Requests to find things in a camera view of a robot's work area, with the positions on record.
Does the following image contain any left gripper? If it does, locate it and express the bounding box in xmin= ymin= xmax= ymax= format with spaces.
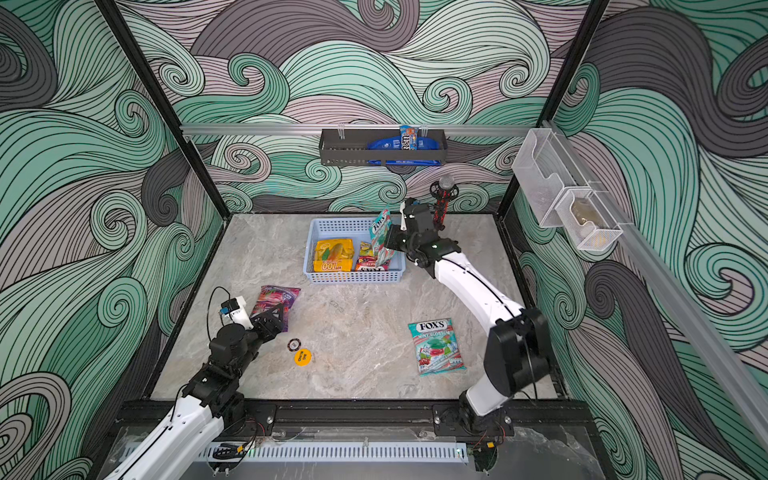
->
xmin=230 ymin=303 xmax=282 ymax=379

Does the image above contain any purple Fox's berries bag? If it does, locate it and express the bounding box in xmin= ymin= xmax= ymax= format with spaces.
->
xmin=250 ymin=285 xmax=301 ymax=332

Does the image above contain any green Fox's mint bag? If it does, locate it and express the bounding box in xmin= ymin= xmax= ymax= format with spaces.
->
xmin=370 ymin=209 xmax=395 ymax=267
xmin=408 ymin=318 xmax=465 ymax=376

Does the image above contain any orange Fox's fruits bag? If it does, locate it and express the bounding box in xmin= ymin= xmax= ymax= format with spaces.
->
xmin=354 ymin=241 xmax=379 ymax=271

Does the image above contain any yellow mango candy bag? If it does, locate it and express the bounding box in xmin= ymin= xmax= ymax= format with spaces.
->
xmin=312 ymin=238 xmax=355 ymax=273

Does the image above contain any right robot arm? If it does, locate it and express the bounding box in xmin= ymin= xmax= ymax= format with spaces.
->
xmin=385 ymin=198 xmax=552 ymax=433

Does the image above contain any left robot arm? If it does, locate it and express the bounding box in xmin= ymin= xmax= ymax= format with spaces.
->
xmin=107 ymin=303 xmax=285 ymax=479

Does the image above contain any light blue plastic basket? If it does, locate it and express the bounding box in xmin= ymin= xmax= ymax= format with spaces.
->
xmin=302 ymin=216 xmax=406 ymax=285

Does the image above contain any black poker chip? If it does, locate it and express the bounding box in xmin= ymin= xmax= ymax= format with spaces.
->
xmin=287 ymin=338 xmax=301 ymax=352

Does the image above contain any yellow round token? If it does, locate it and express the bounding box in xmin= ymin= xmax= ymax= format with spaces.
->
xmin=294 ymin=348 xmax=313 ymax=366

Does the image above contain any red microphone on tripod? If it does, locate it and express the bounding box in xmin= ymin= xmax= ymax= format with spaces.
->
xmin=430 ymin=175 xmax=459 ymax=230

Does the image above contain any blue package on shelf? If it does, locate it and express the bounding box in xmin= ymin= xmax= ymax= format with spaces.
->
xmin=366 ymin=136 xmax=446 ymax=166

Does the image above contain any small snack packet on shelf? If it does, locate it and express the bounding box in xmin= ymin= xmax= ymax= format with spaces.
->
xmin=399 ymin=125 xmax=418 ymax=150

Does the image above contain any small clear bin with contents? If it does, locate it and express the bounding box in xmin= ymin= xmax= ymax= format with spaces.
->
xmin=555 ymin=188 xmax=622 ymax=253

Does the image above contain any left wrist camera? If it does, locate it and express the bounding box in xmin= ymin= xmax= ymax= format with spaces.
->
xmin=219 ymin=296 xmax=253 ymax=330

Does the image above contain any black wall shelf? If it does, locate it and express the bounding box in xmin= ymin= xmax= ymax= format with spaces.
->
xmin=319 ymin=128 xmax=448 ymax=167

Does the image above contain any clear plastic wall bin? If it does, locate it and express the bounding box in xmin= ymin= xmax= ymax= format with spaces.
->
xmin=513 ymin=128 xmax=588 ymax=228

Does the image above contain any white slotted cable duct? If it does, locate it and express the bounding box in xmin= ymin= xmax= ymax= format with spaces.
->
xmin=197 ymin=441 xmax=469 ymax=464

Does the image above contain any aluminium rail back wall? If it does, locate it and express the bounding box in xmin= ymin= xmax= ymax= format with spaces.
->
xmin=180 ymin=122 xmax=532 ymax=137

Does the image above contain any aluminium rail wall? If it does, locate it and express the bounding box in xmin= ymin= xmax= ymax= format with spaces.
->
xmin=180 ymin=122 xmax=532 ymax=137
xmin=543 ymin=120 xmax=767 ymax=448

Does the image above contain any aluminium rail right wall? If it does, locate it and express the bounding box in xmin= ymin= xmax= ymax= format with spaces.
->
xmin=543 ymin=120 xmax=767 ymax=448

